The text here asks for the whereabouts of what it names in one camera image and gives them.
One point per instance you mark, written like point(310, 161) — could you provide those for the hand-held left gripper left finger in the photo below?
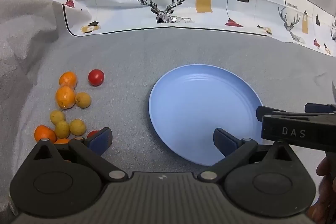
point(101, 139)

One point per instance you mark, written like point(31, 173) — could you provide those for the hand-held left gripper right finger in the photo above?
point(223, 142)

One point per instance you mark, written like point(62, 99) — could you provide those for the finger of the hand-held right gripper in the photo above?
point(319, 107)
point(267, 111)

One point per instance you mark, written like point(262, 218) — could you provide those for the red cherry tomato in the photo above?
point(92, 133)
point(96, 77)

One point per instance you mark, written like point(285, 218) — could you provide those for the yellow longan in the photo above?
point(83, 100)
point(62, 129)
point(77, 127)
point(57, 117)

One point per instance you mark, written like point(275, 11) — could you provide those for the small orange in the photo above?
point(61, 140)
point(68, 79)
point(45, 133)
point(65, 97)

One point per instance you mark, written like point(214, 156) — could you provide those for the blue round plate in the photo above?
point(199, 108)

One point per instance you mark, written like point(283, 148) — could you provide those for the person's right hand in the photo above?
point(326, 169)

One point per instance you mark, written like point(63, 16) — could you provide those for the grey fabric sofa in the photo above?
point(136, 56)

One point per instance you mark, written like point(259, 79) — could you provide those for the grey fabric cushion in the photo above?
point(23, 61)

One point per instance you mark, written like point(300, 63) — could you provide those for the white printed deer cloth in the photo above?
point(118, 8)

